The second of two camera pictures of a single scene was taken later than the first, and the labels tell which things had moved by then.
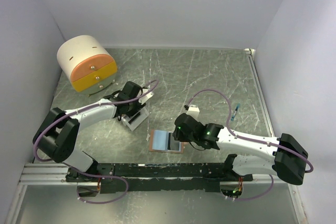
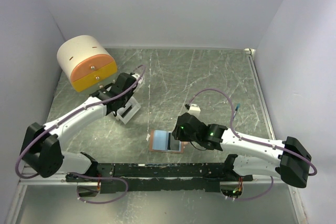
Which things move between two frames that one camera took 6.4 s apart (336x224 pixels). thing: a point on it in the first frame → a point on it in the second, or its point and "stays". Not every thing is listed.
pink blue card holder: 161,140 stays
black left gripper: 139,104 → 130,94
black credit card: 172,145 stays
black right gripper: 178,135 stays
